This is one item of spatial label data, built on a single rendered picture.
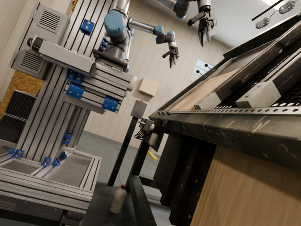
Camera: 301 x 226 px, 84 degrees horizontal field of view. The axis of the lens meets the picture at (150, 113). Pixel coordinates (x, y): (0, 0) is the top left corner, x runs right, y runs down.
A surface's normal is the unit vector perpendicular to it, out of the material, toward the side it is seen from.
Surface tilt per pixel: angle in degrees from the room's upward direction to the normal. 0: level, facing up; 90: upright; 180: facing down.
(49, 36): 90
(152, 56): 90
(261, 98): 90
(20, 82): 90
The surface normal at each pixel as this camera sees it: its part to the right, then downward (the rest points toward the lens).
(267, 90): 0.21, 0.00
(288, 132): -0.58, -0.80
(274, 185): -0.91, -0.36
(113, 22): -0.03, 0.06
